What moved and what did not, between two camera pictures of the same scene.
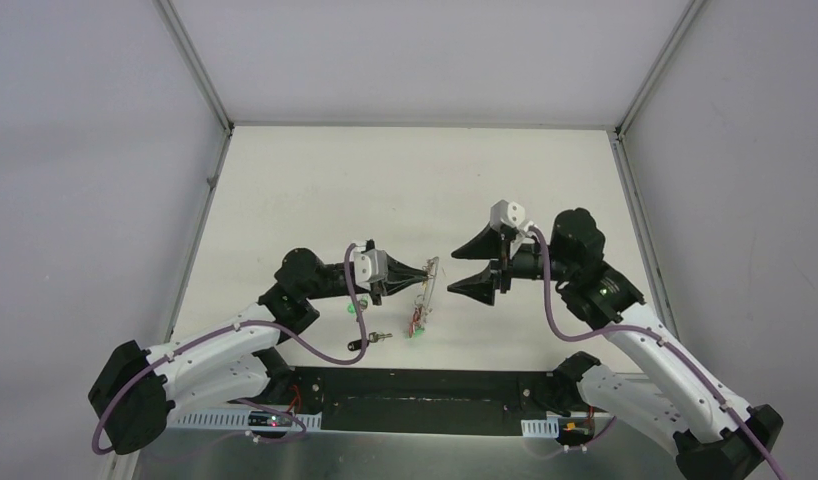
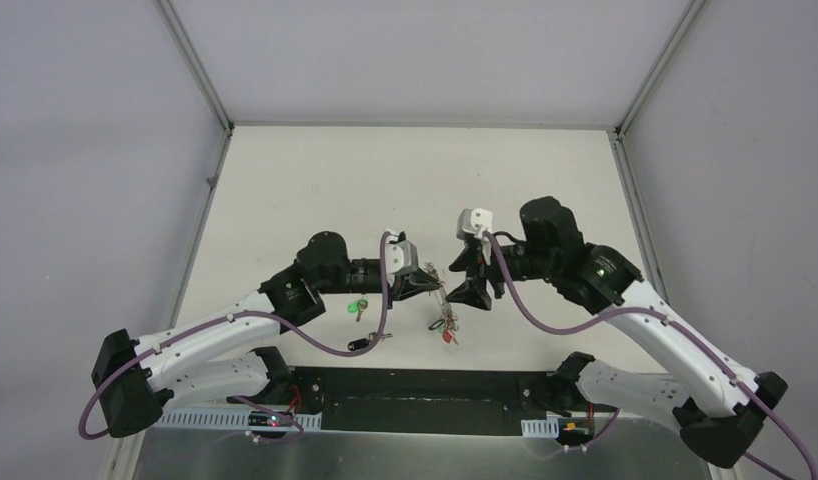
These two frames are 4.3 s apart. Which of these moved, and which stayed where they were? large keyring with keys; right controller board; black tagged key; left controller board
Moved: large keyring with keys
Stayed: left controller board; black tagged key; right controller board
